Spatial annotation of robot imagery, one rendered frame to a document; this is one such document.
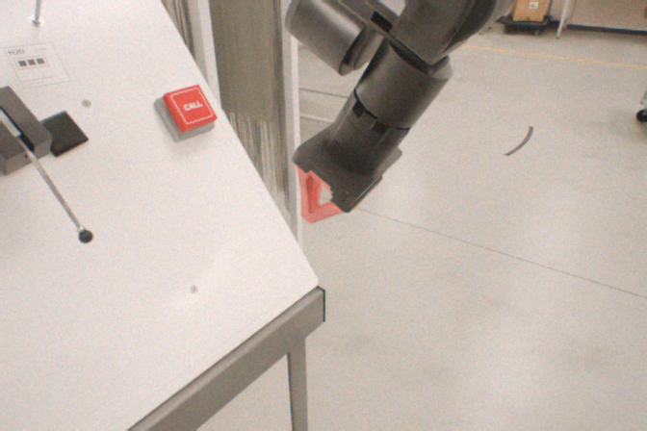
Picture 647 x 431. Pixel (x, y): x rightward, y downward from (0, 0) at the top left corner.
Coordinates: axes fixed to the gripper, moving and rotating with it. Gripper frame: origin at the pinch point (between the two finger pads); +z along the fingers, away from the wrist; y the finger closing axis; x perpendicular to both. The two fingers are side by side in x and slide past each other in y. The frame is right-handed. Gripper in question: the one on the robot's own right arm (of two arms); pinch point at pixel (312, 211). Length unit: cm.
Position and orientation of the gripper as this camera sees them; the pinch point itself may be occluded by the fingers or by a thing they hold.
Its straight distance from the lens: 46.1
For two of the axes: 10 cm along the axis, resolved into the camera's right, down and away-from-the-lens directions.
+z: -4.2, 5.9, 7.0
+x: 7.5, 6.6, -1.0
